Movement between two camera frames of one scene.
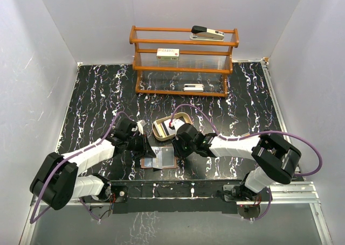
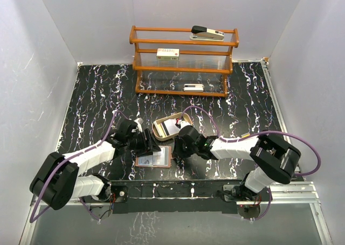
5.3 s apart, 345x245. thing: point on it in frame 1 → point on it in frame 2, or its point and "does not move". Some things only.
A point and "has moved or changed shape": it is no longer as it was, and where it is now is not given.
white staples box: [167, 54] does not move
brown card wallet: [168, 161] has moved or changed shape
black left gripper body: [135, 144] does not move
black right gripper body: [184, 149] does not move
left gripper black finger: [146, 150] → [151, 144]
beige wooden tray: [164, 129] does not move
